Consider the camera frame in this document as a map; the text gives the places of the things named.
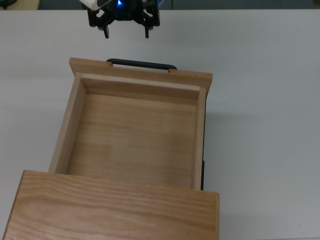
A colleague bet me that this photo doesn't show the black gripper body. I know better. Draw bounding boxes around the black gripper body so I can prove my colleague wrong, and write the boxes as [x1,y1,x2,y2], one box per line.
[104,0,148,22]

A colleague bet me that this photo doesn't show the wooden drawer with black handle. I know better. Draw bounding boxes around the wooden drawer with black handle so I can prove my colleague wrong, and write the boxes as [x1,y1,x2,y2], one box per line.
[47,57,214,191]

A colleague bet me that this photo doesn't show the brown wooden desk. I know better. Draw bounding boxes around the brown wooden desk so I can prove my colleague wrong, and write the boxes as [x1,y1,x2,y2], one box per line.
[0,0,41,11]

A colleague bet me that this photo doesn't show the wooden cabinet case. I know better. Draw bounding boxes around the wooden cabinet case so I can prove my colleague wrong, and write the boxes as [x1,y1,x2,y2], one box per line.
[2,170,221,240]

